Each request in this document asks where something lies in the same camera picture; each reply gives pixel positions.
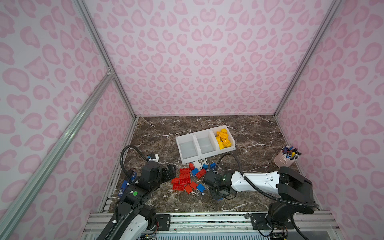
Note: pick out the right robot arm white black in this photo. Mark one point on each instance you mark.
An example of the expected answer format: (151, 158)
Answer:
(289, 191)

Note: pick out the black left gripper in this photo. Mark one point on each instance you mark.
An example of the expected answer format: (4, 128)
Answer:
(165, 173)

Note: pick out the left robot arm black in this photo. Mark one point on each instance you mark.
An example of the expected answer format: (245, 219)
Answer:
(132, 218)

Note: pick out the red lego brick pile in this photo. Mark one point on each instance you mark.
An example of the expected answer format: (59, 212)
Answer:
(189, 178)

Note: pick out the yellow lego bricks in bin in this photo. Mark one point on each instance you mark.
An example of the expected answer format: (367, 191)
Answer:
(223, 140)

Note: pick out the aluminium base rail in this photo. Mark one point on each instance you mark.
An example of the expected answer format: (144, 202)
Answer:
(244, 222)

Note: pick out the blue lego brick left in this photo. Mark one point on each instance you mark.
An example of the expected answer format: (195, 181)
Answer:
(201, 188)

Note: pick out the pink cup of markers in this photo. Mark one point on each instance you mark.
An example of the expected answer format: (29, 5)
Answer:
(287, 156)

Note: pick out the white three-compartment plastic bin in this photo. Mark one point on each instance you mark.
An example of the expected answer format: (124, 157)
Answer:
(201, 145)

